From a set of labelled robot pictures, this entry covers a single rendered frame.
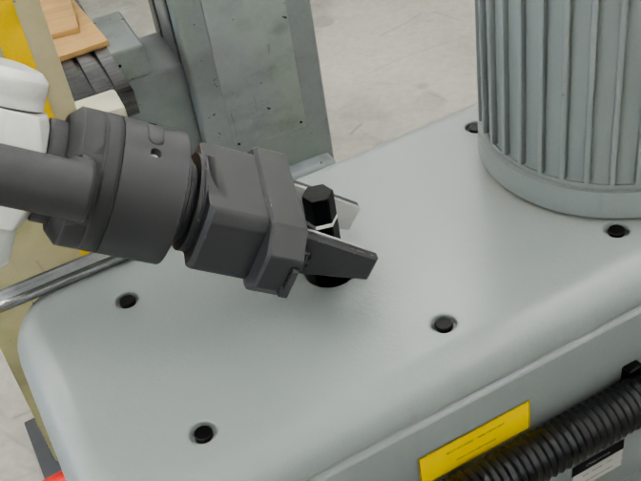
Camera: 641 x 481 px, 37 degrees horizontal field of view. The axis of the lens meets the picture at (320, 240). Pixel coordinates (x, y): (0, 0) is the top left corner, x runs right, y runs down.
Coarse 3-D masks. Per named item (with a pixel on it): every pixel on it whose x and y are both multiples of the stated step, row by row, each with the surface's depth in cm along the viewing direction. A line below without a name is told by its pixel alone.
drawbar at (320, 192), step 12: (312, 192) 64; (324, 192) 63; (312, 204) 63; (324, 204) 63; (312, 216) 64; (324, 216) 64; (312, 228) 64; (324, 228) 64; (336, 228) 65; (324, 276) 67
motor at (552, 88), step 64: (512, 0) 62; (576, 0) 59; (640, 0) 57; (512, 64) 65; (576, 64) 61; (640, 64) 60; (512, 128) 68; (576, 128) 64; (640, 128) 62; (512, 192) 71; (576, 192) 67; (640, 192) 66
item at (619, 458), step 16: (640, 432) 77; (608, 448) 75; (624, 448) 77; (640, 448) 78; (592, 464) 76; (608, 464) 77; (624, 464) 78; (640, 464) 80; (560, 480) 75; (576, 480) 76; (592, 480) 77; (608, 480) 79
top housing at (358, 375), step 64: (448, 128) 80; (384, 192) 74; (448, 192) 73; (384, 256) 68; (448, 256) 67; (512, 256) 66; (576, 256) 65; (640, 256) 65; (64, 320) 67; (128, 320) 67; (192, 320) 66; (256, 320) 65; (320, 320) 64; (384, 320) 63; (448, 320) 62; (512, 320) 62; (576, 320) 63; (640, 320) 66; (64, 384) 63; (128, 384) 62; (192, 384) 61; (256, 384) 60; (320, 384) 60; (384, 384) 59; (448, 384) 60; (512, 384) 63; (576, 384) 67; (64, 448) 59; (128, 448) 58; (192, 448) 57; (256, 448) 56; (320, 448) 57; (384, 448) 60; (448, 448) 63
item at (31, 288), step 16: (96, 256) 71; (112, 256) 71; (48, 272) 71; (64, 272) 70; (80, 272) 70; (96, 272) 71; (16, 288) 70; (32, 288) 70; (48, 288) 70; (0, 304) 69; (16, 304) 69
